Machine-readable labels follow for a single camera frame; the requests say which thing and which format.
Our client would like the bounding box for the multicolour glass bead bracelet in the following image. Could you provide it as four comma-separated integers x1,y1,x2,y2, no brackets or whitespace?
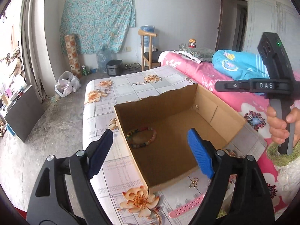
126,126,157,149

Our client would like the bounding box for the gold bow brooch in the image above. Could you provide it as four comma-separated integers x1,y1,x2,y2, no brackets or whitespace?
189,177,199,188

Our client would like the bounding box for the pink strap digital watch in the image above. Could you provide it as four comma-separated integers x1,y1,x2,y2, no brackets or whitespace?
168,194,205,218

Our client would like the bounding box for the person's right hand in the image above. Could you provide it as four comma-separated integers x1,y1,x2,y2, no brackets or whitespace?
266,106,300,147

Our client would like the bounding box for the pink floral quilt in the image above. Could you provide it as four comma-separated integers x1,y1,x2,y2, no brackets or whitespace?
158,50,300,218

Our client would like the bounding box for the blue folded blanket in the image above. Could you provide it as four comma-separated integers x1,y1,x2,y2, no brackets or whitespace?
211,50,269,80

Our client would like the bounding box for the brown cardboard box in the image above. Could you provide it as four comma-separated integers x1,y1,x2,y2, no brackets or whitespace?
114,84,246,194

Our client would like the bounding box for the white plastic bag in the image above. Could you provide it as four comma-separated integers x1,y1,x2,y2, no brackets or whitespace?
54,71,81,98

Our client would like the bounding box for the dark grey cabinet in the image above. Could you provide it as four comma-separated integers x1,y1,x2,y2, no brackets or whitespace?
1,85,45,143

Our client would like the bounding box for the black rice cooker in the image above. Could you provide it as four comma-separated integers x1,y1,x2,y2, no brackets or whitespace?
106,59,124,76

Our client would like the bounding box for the mushroom shaped ornament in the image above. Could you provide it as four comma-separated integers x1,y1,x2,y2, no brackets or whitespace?
188,39,196,48

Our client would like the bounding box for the wooden chair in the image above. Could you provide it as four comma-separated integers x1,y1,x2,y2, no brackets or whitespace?
138,29,161,71

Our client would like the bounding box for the grey curtain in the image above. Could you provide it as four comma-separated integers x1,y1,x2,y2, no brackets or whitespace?
20,0,46,103

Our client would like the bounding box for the blue water jug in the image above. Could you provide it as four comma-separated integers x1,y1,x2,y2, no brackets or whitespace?
140,25,155,47

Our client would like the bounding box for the patterned roll by wall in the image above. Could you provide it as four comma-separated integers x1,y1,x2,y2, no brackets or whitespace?
64,34,82,78

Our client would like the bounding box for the teal floral wall cloth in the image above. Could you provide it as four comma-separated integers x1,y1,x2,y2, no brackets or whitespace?
59,0,136,55

